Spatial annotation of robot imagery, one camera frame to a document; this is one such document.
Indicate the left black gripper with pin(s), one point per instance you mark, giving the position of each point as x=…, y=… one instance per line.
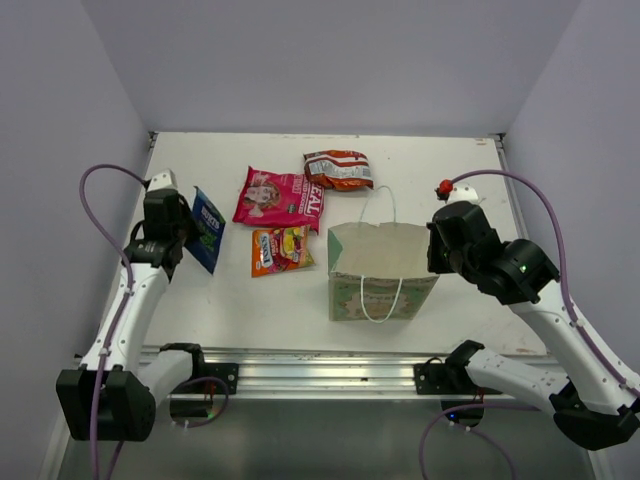
x=184, y=208

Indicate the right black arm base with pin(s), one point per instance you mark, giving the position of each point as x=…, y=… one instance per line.
x=437, y=377

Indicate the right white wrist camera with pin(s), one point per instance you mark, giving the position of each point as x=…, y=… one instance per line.
x=463, y=192

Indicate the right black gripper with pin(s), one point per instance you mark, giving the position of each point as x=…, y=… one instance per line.
x=435, y=263

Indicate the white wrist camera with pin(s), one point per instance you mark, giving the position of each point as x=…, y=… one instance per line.
x=165, y=179
x=463, y=192

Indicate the orange Fox's candy bag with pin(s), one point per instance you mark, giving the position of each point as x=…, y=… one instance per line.
x=280, y=250

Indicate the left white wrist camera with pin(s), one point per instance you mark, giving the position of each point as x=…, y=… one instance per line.
x=165, y=179

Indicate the pink Real crisps bag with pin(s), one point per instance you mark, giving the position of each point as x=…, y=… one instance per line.
x=275, y=200

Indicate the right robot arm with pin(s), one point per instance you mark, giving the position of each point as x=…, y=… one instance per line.
x=593, y=400

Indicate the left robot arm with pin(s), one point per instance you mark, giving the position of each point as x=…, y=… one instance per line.
x=109, y=397

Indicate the aluminium rail frame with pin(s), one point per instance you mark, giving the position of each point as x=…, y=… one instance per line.
x=290, y=374

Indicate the green printed paper bag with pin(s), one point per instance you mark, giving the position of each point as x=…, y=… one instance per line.
x=377, y=272

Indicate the blue Burts crisps bag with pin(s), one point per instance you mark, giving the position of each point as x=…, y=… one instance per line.
x=210, y=225

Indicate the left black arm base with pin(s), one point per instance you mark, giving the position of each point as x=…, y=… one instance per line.
x=215, y=375

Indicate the red orange snack bag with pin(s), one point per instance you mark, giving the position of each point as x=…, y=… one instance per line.
x=340, y=170

